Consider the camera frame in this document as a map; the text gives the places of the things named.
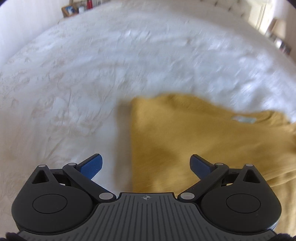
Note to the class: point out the small alarm clock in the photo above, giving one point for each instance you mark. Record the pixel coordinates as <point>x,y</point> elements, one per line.
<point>81,9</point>

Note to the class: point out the red bottle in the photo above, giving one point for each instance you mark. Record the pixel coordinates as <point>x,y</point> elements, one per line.
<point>88,4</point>

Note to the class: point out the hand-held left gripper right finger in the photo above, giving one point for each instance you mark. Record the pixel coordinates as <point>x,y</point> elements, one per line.
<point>200,165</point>

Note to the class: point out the cream tufted headboard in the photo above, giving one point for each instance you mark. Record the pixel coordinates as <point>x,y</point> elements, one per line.
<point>231,7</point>

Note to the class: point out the wooden photo frame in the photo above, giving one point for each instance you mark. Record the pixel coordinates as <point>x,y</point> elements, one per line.
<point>69,10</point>

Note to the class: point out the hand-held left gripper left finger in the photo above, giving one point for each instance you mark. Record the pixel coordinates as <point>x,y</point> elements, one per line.
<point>91,165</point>

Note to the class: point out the table lamp with beige shade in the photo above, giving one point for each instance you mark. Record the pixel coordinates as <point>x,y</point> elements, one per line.
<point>276,26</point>

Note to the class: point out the yellow knit sweater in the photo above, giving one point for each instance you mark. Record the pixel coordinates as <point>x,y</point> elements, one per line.
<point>185,129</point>

